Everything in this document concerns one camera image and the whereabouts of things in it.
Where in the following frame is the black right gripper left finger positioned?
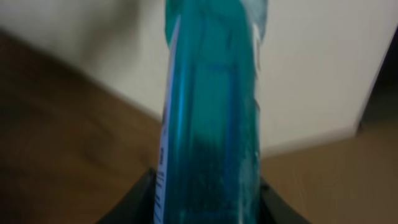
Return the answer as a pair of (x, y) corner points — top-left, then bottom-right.
(96, 168), (156, 224)

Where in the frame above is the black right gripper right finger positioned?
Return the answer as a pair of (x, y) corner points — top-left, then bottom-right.
(259, 178), (310, 224)

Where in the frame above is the blue Listerine mouthwash bottle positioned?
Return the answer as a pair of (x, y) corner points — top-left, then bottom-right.
(154, 0), (267, 224)

